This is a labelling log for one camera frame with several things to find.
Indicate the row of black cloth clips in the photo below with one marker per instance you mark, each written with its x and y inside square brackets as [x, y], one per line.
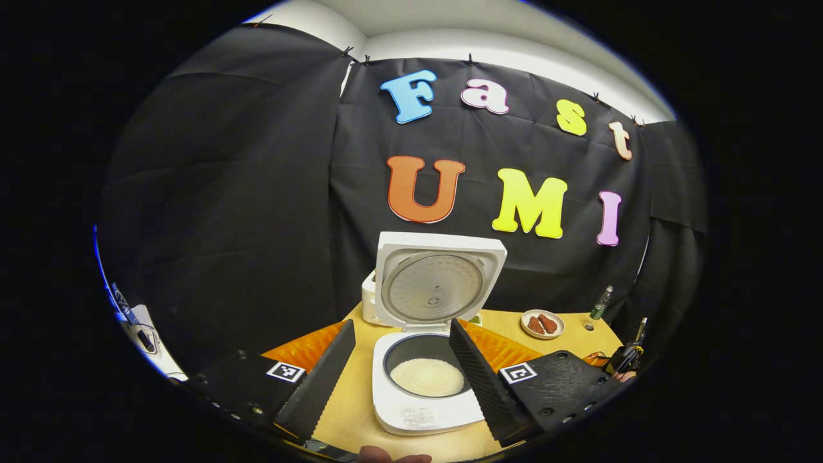
[470, 60]

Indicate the small white plate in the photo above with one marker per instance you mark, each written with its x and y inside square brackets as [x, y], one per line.
[543, 335]

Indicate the white rice cooker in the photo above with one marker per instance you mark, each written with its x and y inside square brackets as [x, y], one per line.
[411, 411]

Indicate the white toaster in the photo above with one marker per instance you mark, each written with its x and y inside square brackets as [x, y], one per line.
[368, 302]

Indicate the white rice heap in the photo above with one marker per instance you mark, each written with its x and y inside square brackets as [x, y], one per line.
[424, 378]

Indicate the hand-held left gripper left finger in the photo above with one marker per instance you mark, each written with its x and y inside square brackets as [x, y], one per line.
[325, 379]

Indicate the black backdrop cloth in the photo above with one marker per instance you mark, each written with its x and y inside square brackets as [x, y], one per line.
[257, 193]

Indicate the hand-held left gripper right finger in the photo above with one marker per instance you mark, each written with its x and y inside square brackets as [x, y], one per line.
[479, 379]

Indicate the white device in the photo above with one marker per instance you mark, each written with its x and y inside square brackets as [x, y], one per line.
[151, 341]

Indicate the green glass bottle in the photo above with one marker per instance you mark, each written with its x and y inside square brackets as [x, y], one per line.
[600, 307]

